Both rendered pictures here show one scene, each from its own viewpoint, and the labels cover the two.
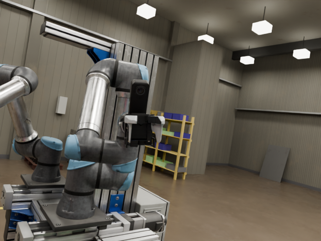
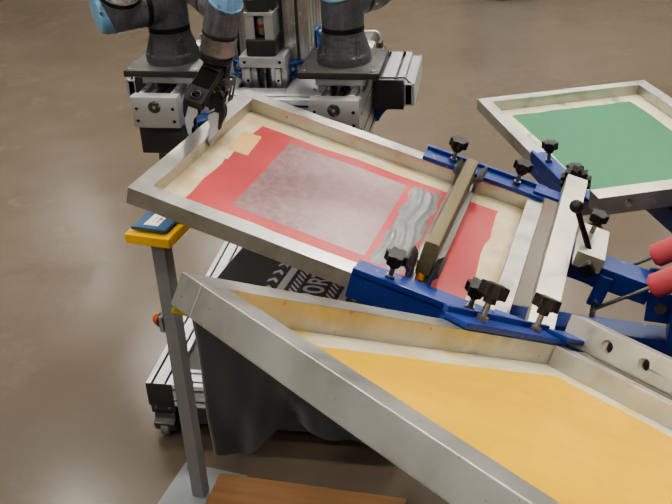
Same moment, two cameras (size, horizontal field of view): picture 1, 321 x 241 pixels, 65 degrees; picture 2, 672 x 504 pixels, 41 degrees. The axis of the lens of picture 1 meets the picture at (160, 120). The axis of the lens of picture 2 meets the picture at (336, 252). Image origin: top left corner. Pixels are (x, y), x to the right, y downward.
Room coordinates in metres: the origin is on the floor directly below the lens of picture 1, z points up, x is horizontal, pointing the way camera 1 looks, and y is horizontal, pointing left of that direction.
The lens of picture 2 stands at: (-0.78, 1.94, 2.04)
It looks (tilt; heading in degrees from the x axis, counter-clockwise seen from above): 30 degrees down; 319
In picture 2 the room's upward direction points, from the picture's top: 3 degrees counter-clockwise
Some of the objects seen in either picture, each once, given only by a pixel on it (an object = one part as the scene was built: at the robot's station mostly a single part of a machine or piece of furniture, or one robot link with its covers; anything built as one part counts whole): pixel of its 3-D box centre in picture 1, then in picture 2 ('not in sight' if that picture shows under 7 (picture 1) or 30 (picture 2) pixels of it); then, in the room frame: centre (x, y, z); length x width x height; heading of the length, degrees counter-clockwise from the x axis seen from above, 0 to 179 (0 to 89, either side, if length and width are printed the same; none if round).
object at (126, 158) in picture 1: (120, 153); not in sight; (0.80, 0.11, 1.56); 0.11 x 0.08 x 0.11; 103
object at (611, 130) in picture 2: not in sight; (643, 130); (0.40, -0.25, 1.05); 1.08 x 0.61 x 0.23; 149
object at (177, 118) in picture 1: (163, 141); not in sight; (8.76, -0.20, 1.04); 2.26 x 0.61 x 2.09; 38
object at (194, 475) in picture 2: not in sight; (181, 371); (1.11, 0.90, 0.48); 0.22 x 0.22 x 0.96; 29
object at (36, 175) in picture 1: (47, 170); (171, 41); (1.42, 0.59, 1.31); 0.15 x 0.15 x 0.10
